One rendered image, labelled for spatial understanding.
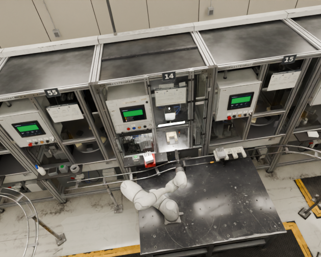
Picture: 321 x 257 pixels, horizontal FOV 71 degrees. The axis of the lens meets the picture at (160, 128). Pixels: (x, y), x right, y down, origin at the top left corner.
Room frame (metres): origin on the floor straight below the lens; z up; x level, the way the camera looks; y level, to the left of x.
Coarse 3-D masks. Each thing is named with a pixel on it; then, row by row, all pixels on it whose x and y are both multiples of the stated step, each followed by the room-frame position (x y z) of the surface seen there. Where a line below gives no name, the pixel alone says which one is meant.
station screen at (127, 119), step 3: (138, 108) 1.70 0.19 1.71; (141, 108) 1.70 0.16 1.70; (123, 111) 1.70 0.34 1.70; (126, 111) 1.70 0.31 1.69; (129, 111) 1.70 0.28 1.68; (123, 114) 1.70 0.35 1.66; (141, 114) 1.70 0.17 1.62; (126, 117) 1.70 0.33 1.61; (129, 117) 1.70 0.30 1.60; (132, 117) 1.70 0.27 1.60; (135, 117) 1.70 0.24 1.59; (138, 117) 1.70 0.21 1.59; (141, 117) 1.70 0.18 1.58; (126, 120) 1.70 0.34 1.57; (129, 120) 1.70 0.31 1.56; (132, 120) 1.70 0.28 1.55
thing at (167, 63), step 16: (112, 16) 2.55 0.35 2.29; (128, 32) 2.58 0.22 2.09; (144, 32) 2.53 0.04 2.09; (160, 32) 2.52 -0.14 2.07; (176, 32) 2.53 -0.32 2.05; (192, 32) 2.53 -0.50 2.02; (112, 48) 2.40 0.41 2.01; (128, 48) 2.36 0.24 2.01; (144, 48) 2.31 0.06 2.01; (160, 48) 2.27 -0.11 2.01; (96, 64) 2.07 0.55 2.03; (112, 64) 2.07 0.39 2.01; (128, 64) 2.03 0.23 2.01; (144, 64) 1.99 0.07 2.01; (160, 64) 1.95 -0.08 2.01; (176, 64) 1.92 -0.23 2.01; (192, 64) 1.88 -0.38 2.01; (208, 64) 1.81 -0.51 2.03; (96, 80) 1.78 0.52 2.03; (112, 80) 1.76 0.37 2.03; (208, 80) 1.75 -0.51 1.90; (208, 96) 1.75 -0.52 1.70; (208, 112) 1.75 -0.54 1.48; (112, 128) 1.72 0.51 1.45; (128, 176) 1.73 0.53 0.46
